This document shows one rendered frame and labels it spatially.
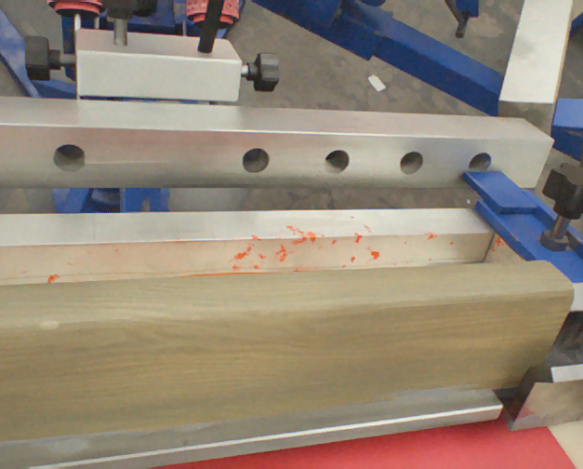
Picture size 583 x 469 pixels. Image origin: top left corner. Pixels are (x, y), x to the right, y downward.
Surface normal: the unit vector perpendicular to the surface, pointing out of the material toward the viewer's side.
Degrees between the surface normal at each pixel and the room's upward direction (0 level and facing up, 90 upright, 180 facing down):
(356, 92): 0
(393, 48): 90
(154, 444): 34
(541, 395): 58
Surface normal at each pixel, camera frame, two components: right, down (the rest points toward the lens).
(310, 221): 0.15, -0.83
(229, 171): 0.27, 0.55
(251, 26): 0.27, -0.42
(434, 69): -0.35, 0.80
